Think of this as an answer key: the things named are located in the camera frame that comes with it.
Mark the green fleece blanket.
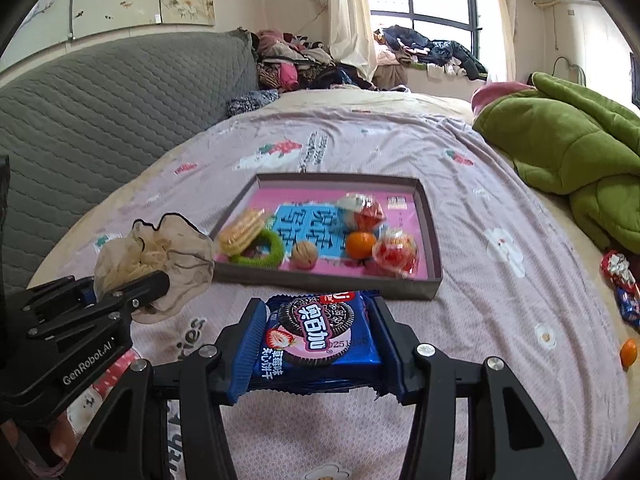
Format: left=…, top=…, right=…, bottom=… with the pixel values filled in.
left=472, top=71, right=640, bottom=256

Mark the printed pink bedsheet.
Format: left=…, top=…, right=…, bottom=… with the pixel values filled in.
left=27, top=91, right=640, bottom=480

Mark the blue and red candy packet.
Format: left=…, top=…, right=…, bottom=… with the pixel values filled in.
left=615, top=286, right=640, bottom=330

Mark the walnut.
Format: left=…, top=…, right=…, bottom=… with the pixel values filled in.
left=291, top=241, right=319, bottom=269

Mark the pink fleece blanket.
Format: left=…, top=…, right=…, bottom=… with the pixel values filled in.
left=471, top=81, right=538, bottom=113

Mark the blue cookie packet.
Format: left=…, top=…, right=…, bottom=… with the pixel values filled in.
left=247, top=290, right=401, bottom=396

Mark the shallow grey cardboard box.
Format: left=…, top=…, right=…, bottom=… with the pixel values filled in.
left=209, top=172, right=443, bottom=301

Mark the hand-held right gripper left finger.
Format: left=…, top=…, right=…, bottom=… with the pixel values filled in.
left=62, top=299, right=266, bottom=480

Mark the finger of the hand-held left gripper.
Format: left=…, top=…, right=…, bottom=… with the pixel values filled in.
left=27, top=270, right=172, bottom=356
left=7, top=275, right=98, bottom=321

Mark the pile of dark clothes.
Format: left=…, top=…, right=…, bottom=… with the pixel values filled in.
left=372, top=25, right=488, bottom=81

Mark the blue patterned cloth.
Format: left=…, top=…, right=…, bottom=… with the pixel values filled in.
left=226, top=89, right=280, bottom=118

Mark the red and white candy packet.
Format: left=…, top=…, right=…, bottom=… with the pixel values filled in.
left=600, top=250, right=637, bottom=291

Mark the green fuzzy scrunchie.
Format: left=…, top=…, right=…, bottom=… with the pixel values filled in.
left=230, top=230, right=285, bottom=267

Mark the beige mesh scrunchie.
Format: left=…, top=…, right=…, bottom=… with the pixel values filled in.
left=94, top=212, right=216, bottom=325

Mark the yellow cracker packet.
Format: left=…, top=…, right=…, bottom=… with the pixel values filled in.
left=217, top=208, right=266, bottom=257

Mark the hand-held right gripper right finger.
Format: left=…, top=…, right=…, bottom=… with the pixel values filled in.
left=372, top=296, right=578, bottom=480

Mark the large mandarin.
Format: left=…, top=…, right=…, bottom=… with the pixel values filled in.
left=346, top=231, right=377, bottom=261

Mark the cream curtain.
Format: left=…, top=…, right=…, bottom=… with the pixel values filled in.
left=487, top=0, right=516, bottom=83
left=327, top=0, right=378, bottom=86

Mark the black screen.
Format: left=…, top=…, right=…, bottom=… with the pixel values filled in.
left=629, top=52, right=640, bottom=108

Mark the white and red toy egg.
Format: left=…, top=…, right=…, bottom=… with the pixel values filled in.
left=335, top=192, right=387, bottom=233

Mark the red toy egg clear wrapper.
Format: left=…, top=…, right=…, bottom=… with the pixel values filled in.
left=372, top=229, right=420, bottom=278

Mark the pile of mixed clothes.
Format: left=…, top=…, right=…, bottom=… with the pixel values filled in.
left=252, top=29, right=376, bottom=93

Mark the grey quilted headboard cover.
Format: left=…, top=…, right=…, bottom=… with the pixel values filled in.
left=0, top=30, right=258, bottom=291

